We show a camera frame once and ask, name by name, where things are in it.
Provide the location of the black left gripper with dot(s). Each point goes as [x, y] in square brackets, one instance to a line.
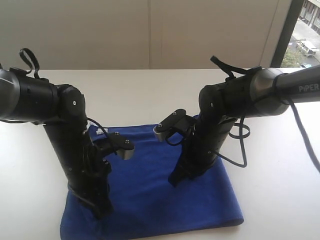
[87, 175]

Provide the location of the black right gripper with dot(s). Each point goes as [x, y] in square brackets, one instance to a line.
[198, 154]

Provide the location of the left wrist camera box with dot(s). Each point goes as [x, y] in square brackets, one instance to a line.
[116, 144]

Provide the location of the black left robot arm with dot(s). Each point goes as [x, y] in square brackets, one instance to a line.
[25, 97]

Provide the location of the dark window frame post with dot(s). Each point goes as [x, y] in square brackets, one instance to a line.
[286, 33]

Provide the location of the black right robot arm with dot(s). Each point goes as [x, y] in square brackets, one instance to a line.
[245, 93]

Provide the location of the white van outside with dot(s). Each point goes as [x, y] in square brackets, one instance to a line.
[308, 49]

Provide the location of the blue microfiber towel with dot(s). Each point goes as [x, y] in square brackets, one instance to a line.
[146, 204]

